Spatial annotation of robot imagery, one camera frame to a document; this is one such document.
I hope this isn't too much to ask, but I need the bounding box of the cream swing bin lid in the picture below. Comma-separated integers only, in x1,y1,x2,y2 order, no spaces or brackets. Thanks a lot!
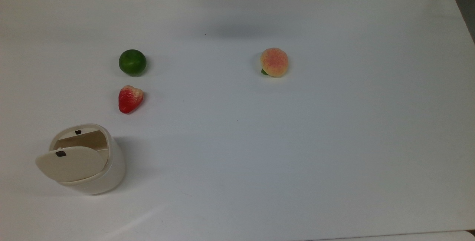
35,146,107,183

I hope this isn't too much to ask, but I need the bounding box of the cream plastic garbage bin body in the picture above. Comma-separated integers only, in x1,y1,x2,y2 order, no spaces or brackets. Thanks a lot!
49,123,126,195

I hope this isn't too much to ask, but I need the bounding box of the pink yellow peach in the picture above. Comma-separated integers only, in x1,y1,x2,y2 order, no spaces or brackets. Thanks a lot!
259,47,289,77

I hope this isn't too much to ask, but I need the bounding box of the red strawberry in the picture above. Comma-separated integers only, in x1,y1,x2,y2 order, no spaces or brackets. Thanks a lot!
118,85,144,114

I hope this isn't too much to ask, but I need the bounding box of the green lime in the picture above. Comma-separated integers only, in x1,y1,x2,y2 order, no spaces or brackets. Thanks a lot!
118,49,147,77

